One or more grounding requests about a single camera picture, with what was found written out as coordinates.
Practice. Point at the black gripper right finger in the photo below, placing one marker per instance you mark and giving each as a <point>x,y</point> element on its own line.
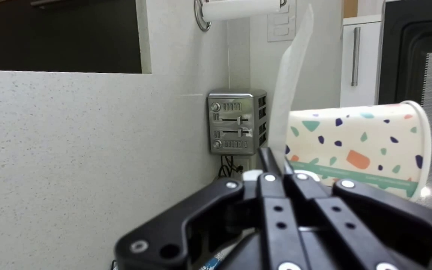
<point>376,219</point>

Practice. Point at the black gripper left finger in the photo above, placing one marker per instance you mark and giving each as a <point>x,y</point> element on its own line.
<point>176,225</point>

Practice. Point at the terrazzo print paper cup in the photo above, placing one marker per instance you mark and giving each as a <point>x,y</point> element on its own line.
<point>367,144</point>

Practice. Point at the plain white plate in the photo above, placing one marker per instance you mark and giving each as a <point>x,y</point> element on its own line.
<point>292,80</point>

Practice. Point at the silver toaster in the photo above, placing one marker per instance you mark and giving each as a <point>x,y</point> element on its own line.
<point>233,122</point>

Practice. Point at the narrow white cabinet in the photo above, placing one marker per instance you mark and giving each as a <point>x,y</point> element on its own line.
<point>368,60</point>

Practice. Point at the black oven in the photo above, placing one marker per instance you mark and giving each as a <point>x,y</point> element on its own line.
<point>412,45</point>

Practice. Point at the white paper towel roll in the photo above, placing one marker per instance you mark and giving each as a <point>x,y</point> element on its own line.
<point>241,9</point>

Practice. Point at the white light switch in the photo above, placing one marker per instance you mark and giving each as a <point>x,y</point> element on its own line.
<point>283,27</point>

